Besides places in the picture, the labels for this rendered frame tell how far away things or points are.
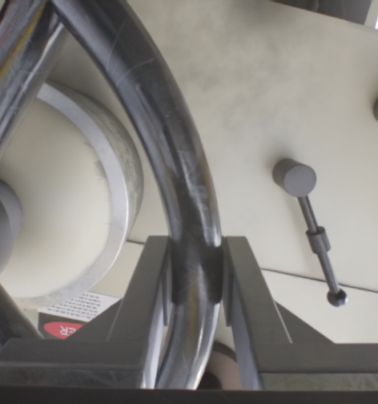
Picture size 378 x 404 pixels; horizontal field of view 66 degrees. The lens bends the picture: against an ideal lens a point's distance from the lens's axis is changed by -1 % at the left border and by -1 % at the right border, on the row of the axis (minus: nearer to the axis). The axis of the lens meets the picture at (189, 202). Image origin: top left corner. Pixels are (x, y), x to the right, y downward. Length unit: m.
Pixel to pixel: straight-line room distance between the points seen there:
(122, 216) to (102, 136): 0.07
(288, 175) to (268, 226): 0.09
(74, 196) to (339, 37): 0.32
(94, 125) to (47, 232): 0.10
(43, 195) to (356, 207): 0.35
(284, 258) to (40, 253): 0.29
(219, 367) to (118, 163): 0.32
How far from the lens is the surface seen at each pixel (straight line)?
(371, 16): 1.18
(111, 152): 0.27
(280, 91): 0.37
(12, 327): 0.22
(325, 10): 0.48
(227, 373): 0.48
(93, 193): 0.27
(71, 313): 0.47
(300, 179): 0.33
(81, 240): 0.28
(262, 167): 0.37
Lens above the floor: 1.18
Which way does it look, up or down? 16 degrees up
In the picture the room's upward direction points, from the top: 167 degrees counter-clockwise
